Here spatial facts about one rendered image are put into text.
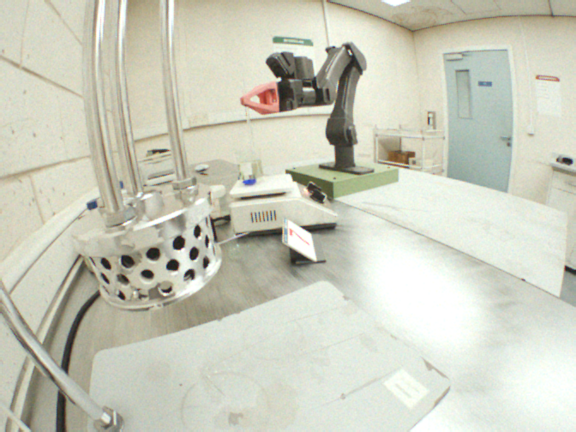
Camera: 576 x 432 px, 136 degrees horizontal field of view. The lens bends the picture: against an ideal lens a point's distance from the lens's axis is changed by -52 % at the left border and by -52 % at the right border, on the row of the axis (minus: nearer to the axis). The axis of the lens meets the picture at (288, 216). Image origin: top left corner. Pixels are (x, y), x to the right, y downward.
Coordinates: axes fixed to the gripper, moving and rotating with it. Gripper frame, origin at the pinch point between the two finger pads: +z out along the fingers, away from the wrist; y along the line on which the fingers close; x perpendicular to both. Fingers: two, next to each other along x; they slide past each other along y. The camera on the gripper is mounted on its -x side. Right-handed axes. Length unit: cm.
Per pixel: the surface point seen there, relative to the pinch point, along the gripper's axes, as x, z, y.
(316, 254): 24.8, 6.0, 18.0
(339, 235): 25.6, -1.9, 17.2
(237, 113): -3, -88, -120
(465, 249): 26.0, -7.8, 39.3
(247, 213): 20.1, 7.0, 3.8
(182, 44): -70, -58, -138
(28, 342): 11.5, 38.8, 23.4
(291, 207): 20.2, 1.4, 9.5
